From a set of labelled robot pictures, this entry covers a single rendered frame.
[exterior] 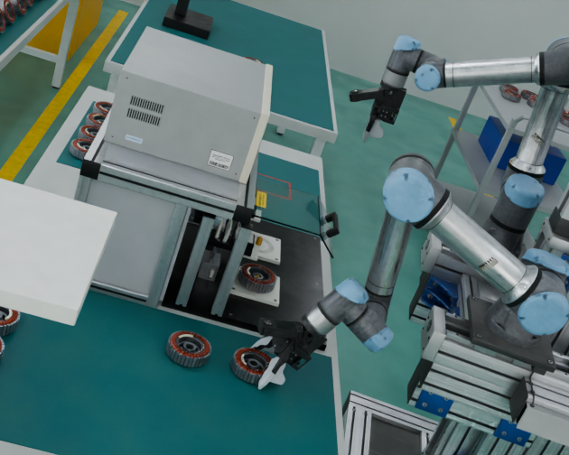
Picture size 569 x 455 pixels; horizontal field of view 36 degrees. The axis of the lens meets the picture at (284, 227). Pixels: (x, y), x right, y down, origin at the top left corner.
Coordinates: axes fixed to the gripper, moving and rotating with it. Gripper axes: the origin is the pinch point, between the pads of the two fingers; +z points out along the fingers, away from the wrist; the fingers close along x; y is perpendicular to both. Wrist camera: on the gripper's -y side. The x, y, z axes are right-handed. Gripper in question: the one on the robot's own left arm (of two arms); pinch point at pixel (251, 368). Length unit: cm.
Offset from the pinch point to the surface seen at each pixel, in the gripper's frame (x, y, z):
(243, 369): -4.1, -4.6, -0.5
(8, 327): 1, -54, 28
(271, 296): 31.4, 8.4, -7.8
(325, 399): -7.9, 16.8, -9.0
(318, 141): 188, 65, -28
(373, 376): 103, 124, 16
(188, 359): -2.1, -16.3, 7.0
